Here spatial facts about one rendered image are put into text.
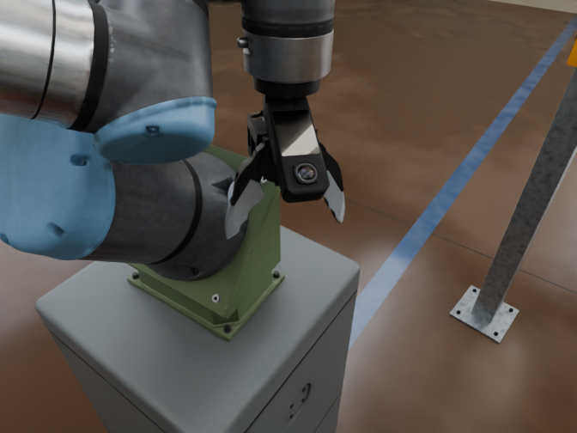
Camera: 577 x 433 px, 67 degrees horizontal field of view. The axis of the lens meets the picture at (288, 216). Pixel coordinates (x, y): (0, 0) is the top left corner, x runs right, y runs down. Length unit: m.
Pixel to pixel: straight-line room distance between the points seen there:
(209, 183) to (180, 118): 0.26
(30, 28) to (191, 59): 0.10
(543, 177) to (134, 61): 1.31
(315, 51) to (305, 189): 0.13
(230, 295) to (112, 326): 0.21
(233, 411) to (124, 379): 0.16
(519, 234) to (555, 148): 0.32
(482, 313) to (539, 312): 0.26
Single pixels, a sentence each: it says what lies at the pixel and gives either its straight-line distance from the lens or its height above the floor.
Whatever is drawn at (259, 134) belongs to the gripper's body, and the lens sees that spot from 0.49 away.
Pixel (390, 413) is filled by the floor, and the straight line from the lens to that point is 1.60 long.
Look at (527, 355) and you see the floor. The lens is 1.89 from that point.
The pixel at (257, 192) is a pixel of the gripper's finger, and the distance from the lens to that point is 0.51.
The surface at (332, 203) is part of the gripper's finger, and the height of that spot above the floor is 1.07.
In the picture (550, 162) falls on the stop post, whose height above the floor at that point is 0.73.
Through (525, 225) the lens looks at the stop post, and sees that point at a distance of 1.59.
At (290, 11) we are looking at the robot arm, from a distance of 0.42.
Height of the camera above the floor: 1.41
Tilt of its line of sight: 40 degrees down
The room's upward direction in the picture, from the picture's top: straight up
